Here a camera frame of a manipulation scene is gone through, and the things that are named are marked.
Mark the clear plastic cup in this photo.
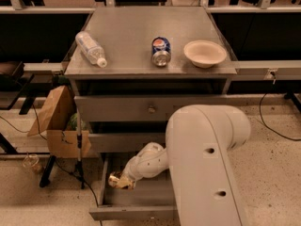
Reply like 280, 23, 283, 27
23, 153, 43, 174

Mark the grey open bottom drawer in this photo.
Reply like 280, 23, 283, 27
89, 153, 179, 220

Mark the clear plastic water bottle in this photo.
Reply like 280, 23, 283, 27
75, 31, 107, 68

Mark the black equipment stand left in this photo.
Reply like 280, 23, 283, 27
0, 60, 36, 155

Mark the brown cardboard box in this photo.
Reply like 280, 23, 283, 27
27, 86, 78, 158

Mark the orange soda can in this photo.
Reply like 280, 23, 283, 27
108, 171, 125, 188

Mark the blue pepsi can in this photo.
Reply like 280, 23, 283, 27
151, 37, 171, 67

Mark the grey middle drawer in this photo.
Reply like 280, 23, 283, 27
88, 133, 166, 153

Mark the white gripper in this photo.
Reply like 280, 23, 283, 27
116, 156, 143, 190

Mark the black floor cable right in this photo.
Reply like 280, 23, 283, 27
258, 92, 301, 142

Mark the black and silver tripod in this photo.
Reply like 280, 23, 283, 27
74, 112, 85, 189

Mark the black cable on floor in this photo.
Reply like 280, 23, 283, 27
0, 104, 103, 226

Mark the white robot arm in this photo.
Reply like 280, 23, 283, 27
108, 105, 251, 226

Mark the grey top drawer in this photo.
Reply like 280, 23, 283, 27
74, 95, 227, 121

